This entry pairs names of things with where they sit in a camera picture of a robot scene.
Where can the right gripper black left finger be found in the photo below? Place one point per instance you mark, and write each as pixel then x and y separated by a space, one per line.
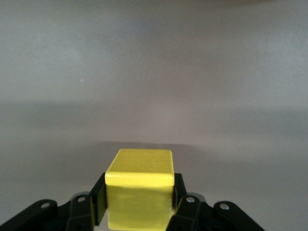
pixel 79 211

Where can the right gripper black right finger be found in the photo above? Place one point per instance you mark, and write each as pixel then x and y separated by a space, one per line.
pixel 192 214

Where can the yellow block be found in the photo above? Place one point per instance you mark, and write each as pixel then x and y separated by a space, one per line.
pixel 139 192

